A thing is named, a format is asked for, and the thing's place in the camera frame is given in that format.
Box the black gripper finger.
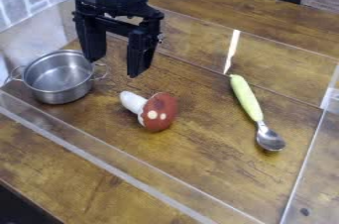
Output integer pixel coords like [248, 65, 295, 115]
[75, 13, 107, 62]
[127, 29, 159, 78]

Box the small silver metal pot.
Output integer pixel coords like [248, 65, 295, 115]
[9, 50, 108, 105]

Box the red and white toy mushroom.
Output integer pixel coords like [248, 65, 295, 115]
[119, 91, 178, 132]

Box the clear acrylic front barrier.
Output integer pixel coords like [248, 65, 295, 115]
[0, 90, 264, 224]

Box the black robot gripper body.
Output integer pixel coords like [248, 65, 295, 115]
[74, 0, 164, 37]

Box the spoon with green handle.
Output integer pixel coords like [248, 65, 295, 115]
[231, 74, 286, 152]

